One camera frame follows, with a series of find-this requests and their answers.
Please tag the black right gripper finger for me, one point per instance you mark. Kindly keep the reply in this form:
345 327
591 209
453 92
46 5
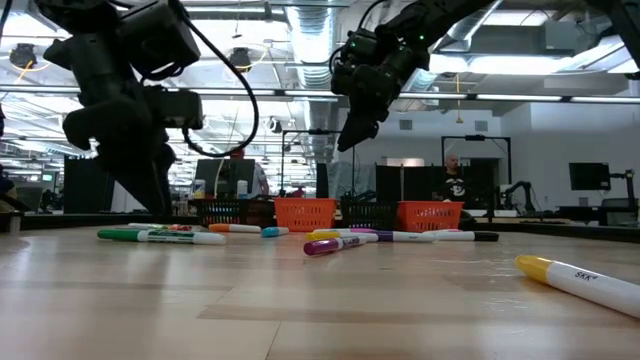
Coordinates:
360 132

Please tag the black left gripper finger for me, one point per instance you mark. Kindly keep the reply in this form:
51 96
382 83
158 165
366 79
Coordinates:
169 160
135 175

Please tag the green capped white marker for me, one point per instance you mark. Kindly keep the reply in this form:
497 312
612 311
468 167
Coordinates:
165 237

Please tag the yellow capped SKK marker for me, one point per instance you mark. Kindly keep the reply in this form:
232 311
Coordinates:
575 282

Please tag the black background robot arm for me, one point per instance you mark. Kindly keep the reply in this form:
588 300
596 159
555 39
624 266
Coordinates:
360 196
520 187

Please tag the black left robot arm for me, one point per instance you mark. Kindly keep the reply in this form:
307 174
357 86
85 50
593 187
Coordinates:
95 65

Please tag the thin green marker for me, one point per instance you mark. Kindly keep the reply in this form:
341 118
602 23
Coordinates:
150 226

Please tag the black cabinet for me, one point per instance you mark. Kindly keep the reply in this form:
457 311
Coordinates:
80 190

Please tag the black computer monitor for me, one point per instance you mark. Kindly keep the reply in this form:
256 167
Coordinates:
225 175
590 176

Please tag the black narrow panel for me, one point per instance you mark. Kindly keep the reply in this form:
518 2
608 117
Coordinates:
322 180

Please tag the black partition panel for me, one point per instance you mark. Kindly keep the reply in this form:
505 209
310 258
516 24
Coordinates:
400 182

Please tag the black plastic mesh basket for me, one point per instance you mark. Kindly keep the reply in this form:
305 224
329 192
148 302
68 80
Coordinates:
369 215
220 215

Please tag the orange capped white marker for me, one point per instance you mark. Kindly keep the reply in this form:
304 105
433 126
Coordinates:
220 228

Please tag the person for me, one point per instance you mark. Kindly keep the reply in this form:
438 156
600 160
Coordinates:
6 189
452 187
261 182

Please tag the magenta capped white marker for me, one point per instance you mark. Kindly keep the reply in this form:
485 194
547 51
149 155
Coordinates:
362 230

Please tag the orange plastic mesh basket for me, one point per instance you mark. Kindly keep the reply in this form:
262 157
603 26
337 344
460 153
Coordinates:
430 216
305 214

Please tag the yellow capped white marker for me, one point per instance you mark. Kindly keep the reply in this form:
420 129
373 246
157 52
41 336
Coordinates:
322 235

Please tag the black ceiling spotlight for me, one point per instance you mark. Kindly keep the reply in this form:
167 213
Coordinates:
240 60
22 56

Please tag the purple capped Expo marker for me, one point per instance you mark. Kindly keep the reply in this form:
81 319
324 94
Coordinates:
325 246

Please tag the short light blue capped marker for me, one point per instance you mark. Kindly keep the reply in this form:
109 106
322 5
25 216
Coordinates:
272 232

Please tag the black capped white marker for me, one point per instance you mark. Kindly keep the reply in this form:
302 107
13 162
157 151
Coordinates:
485 236

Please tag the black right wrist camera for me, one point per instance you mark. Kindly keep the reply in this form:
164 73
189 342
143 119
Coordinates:
360 47

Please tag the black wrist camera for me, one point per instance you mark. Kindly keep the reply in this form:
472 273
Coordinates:
160 35
360 47

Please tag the silver ventilation duct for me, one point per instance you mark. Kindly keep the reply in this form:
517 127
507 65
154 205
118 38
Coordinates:
312 40

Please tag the black dome camera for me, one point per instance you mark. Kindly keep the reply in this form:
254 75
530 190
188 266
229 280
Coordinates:
274 125

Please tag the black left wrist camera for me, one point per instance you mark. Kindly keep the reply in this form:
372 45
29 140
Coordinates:
160 35

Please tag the black frame stand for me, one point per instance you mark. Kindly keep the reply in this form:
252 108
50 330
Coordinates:
475 137

